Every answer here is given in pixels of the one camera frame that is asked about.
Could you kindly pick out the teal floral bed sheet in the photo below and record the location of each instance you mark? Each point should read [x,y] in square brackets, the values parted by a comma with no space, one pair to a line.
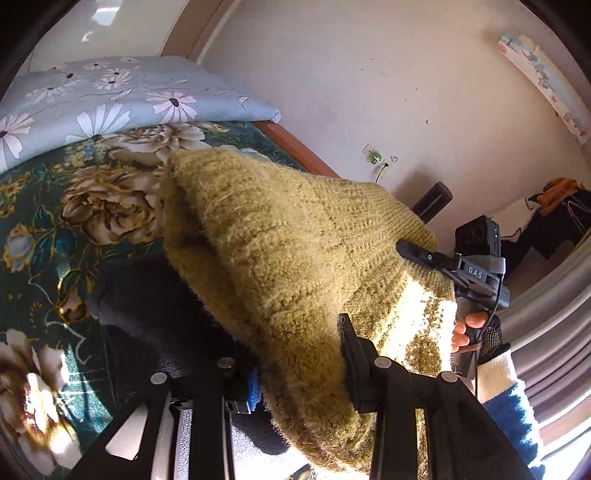
[63,214]

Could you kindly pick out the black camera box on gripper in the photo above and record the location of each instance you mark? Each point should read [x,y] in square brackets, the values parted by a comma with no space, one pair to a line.
[480,236]

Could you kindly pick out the wall socket with green plug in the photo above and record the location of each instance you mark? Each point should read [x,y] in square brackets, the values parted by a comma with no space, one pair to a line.
[380,162]

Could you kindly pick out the white blue knit sleeve forearm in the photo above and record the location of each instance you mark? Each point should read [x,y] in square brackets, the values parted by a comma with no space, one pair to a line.
[503,395]

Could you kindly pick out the wooden bed frame edge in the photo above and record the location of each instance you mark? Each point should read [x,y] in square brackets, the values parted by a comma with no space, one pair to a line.
[295,148]

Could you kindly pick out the light blue floral quilt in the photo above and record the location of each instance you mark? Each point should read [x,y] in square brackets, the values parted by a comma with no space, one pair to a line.
[45,110]

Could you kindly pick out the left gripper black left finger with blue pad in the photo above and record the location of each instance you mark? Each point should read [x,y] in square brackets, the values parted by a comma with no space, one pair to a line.
[176,428]

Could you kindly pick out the mustard yellow knit vest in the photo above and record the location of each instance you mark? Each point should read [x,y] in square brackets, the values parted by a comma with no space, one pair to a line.
[276,255]

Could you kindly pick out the dark clothes pile with orange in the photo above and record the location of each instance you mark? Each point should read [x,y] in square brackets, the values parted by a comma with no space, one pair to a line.
[562,214]

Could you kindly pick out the colourful wall hanging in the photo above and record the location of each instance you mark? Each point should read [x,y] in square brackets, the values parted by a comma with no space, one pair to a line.
[539,69]

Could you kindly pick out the gloved right hand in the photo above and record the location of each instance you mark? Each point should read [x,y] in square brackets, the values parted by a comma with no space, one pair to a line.
[477,339]

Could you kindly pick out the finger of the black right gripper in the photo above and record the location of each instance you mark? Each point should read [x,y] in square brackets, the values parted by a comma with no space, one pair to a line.
[431,260]
[433,202]

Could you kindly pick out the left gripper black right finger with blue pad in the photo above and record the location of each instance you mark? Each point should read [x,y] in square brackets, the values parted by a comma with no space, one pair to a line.
[463,441]

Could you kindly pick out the black fuzzy garment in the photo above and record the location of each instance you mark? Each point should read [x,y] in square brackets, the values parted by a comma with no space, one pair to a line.
[152,321]

